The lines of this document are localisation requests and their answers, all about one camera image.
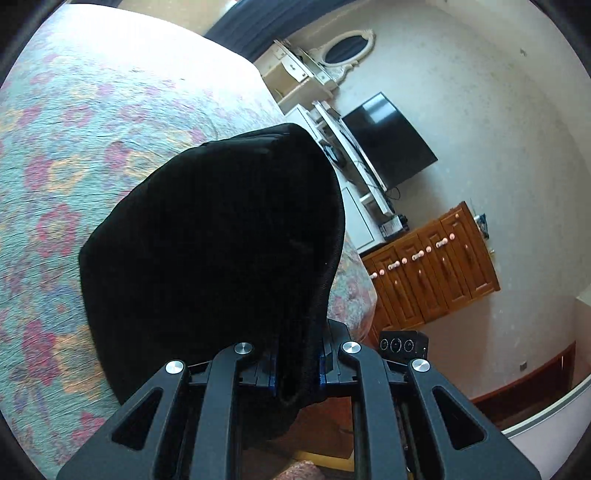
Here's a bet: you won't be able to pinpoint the floral quilted bedspread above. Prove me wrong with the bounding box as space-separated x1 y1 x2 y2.
0 4 379 480

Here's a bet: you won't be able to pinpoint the brown wooden cabinet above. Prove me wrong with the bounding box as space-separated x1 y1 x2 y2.
360 200 502 344

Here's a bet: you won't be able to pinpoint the black pants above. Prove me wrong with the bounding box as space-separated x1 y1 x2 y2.
78 122 347 450

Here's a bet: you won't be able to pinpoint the white television stand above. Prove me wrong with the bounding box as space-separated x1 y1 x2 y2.
284 100 407 252

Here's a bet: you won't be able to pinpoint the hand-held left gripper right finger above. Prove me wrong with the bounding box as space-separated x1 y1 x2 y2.
318 342 541 480

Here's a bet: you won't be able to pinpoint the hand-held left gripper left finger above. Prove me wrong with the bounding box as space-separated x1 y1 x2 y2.
55 342 278 480

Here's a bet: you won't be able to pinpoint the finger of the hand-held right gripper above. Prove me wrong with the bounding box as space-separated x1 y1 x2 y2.
325 318 352 358

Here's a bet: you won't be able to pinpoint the small black device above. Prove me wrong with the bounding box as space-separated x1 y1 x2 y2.
322 142 348 168

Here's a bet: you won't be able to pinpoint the small black white box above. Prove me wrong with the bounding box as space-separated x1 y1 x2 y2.
379 215 410 238

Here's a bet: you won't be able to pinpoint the cream dressing table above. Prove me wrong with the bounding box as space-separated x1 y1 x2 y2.
256 39 340 104

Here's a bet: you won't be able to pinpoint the black flat television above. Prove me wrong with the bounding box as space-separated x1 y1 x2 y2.
341 91 438 191

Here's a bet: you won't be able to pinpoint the dark blue curtain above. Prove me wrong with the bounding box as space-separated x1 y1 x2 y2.
203 0 296 63

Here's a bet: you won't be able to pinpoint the oval cream framed mirror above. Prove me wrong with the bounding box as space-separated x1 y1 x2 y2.
318 28 376 86

